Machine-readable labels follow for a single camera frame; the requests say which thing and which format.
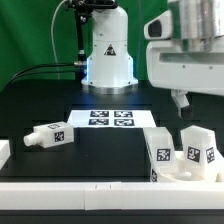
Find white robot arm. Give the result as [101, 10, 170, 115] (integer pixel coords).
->
[82, 0, 224, 116]

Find white round stool seat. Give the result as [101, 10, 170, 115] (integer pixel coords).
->
[150, 151, 224, 182]

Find white left fence bar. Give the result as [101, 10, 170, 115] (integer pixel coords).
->
[0, 140, 10, 170]

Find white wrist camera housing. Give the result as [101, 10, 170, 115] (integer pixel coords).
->
[144, 10, 173, 40]

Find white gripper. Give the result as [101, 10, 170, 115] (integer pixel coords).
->
[146, 39, 224, 119]

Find white marker sheet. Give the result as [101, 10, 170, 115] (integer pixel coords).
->
[68, 110, 156, 128]

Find white front fence bar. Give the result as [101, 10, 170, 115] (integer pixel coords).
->
[0, 182, 224, 210]

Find white fence bar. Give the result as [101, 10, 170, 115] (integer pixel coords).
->
[0, 182, 224, 210]
[0, 140, 10, 170]

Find grey thin cable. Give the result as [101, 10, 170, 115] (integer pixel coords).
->
[50, 0, 70, 80]

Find black cables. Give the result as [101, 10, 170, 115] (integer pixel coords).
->
[6, 60, 88, 88]

